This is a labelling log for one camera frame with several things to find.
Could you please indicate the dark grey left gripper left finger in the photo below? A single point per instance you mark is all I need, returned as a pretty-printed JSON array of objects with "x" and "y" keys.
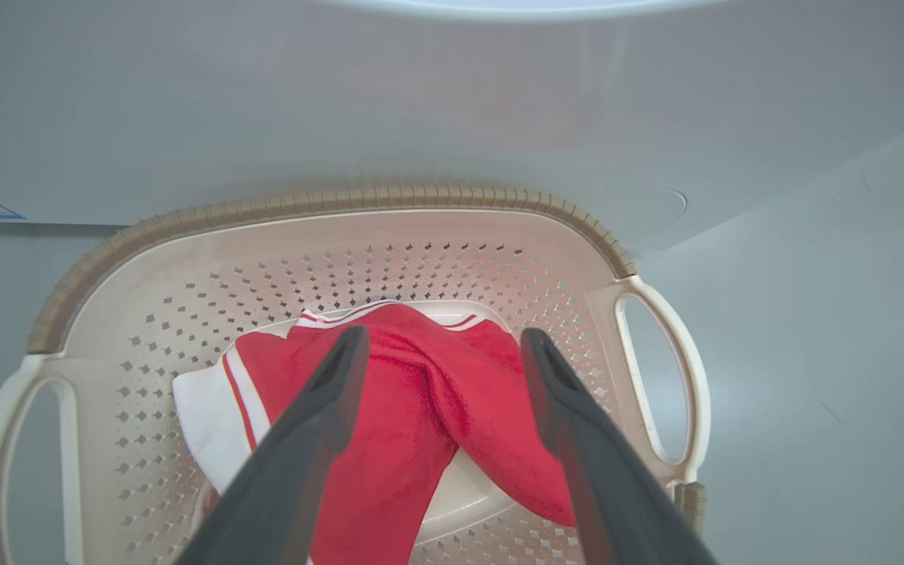
[{"x": 303, "y": 455}]

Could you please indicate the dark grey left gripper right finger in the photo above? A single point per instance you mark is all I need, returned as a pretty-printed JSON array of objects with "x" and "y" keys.
[{"x": 601, "y": 471}]

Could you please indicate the red and white garment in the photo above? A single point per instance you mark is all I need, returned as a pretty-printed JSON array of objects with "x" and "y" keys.
[{"x": 413, "y": 424}]

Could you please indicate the cream perforated laundry basket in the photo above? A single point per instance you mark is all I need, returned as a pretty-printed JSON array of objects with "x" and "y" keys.
[{"x": 185, "y": 267}]

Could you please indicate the white front-load washing machine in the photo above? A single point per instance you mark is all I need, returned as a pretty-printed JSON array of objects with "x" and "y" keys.
[{"x": 452, "y": 102}]

